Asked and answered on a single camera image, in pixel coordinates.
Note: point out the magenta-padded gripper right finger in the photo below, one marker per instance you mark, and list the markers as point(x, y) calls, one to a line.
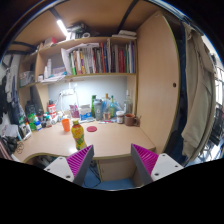
point(163, 165)

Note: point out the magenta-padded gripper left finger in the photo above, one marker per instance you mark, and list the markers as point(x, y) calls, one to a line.
point(61, 166)

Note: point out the yellow drink bottle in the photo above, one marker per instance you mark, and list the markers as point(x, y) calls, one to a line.
point(78, 135)

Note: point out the orange plastic cup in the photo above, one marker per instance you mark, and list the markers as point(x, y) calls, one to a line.
point(66, 125)

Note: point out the blue-capped white bottle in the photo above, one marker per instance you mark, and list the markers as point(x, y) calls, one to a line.
point(38, 126)

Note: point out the flat round red coaster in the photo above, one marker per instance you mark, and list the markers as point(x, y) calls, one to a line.
point(91, 129)

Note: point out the green container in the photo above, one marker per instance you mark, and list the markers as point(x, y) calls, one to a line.
point(31, 121)

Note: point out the brown mug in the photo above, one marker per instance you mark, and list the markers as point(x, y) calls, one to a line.
point(129, 120)

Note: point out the magenta packet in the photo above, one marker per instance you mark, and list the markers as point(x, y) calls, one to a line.
point(74, 111)

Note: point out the red and white canister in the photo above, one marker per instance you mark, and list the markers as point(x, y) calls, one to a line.
point(51, 109)

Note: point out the white and blue box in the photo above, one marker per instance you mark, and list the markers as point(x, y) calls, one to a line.
point(85, 112)

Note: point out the white-lidded brown jar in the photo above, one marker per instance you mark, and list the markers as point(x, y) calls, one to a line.
point(120, 117)

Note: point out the grey shaker bottle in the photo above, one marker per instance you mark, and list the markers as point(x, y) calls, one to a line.
point(98, 111)

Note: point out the green plastic bottle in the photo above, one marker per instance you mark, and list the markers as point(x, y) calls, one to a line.
point(93, 105)

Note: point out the tall clear glass bottle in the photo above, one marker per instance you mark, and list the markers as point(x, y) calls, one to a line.
point(128, 105)

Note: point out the yellow-capped clear bottle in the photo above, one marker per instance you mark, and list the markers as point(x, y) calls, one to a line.
point(106, 108)

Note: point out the blue plastic bag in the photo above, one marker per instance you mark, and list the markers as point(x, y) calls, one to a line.
point(118, 106)

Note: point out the white power strip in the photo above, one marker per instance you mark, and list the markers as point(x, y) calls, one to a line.
point(67, 92)

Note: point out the green-capped slim bottle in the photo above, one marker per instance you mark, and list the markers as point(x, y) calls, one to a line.
point(112, 108)

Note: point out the beige hanging coat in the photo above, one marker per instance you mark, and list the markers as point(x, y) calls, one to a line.
point(196, 93)

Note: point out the light wooden wardrobe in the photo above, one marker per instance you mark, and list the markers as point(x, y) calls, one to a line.
point(156, 83)

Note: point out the dark hanging clothes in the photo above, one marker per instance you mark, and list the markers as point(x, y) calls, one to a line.
point(8, 90)

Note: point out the ceiling light tube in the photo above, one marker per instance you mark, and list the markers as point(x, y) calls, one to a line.
point(62, 28)

